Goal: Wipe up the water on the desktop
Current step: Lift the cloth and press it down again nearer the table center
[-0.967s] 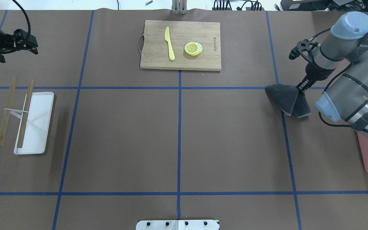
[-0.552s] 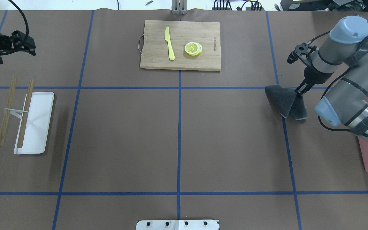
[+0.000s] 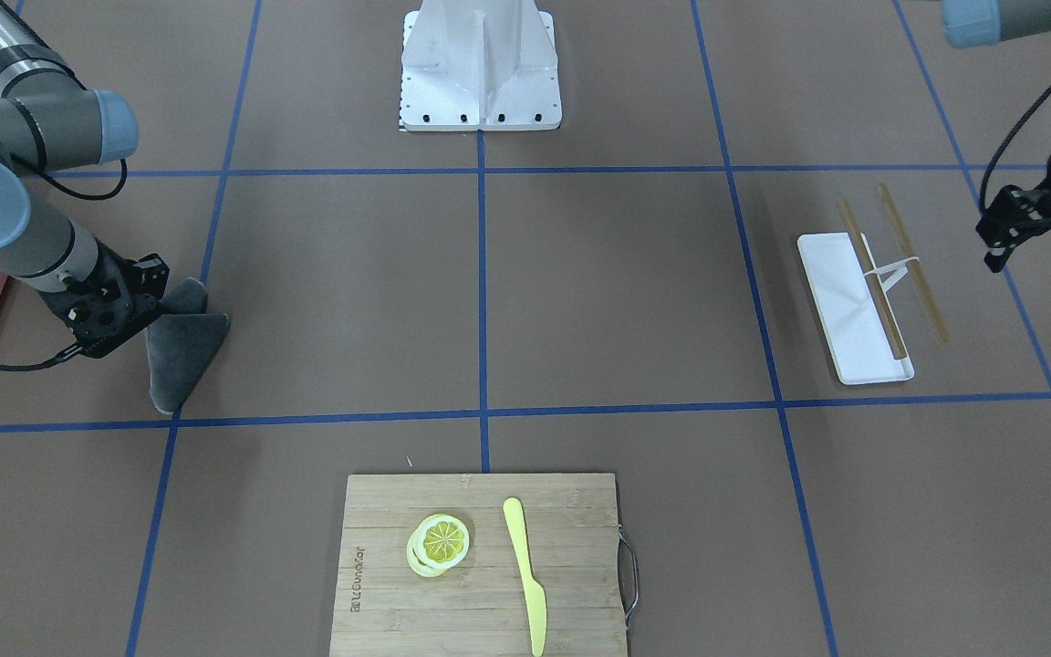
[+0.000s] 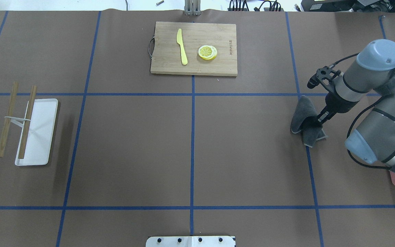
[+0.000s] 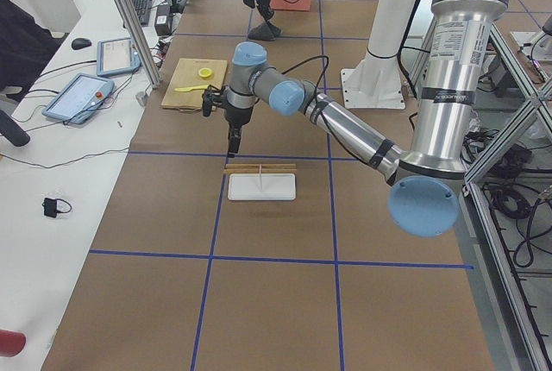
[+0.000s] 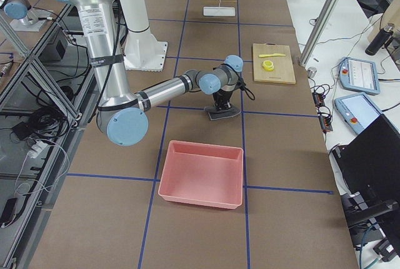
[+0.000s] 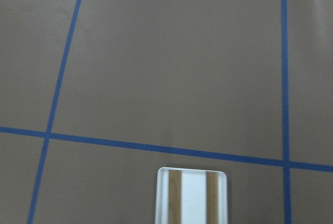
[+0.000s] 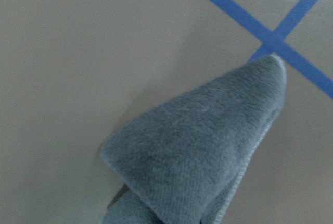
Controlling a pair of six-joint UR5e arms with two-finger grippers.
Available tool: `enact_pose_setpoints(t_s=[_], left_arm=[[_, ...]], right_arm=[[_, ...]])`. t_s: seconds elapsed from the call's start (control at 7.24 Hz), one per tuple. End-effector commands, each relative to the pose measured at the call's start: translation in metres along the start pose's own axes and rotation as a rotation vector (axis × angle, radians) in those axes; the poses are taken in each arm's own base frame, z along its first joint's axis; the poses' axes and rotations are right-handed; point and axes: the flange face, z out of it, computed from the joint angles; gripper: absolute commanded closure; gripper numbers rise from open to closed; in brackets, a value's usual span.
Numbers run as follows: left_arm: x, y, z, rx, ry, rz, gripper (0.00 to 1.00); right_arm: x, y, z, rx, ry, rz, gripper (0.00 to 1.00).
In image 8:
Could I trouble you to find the grey cleaning cloth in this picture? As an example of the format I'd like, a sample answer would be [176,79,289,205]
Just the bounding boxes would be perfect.
[101,55,287,223]

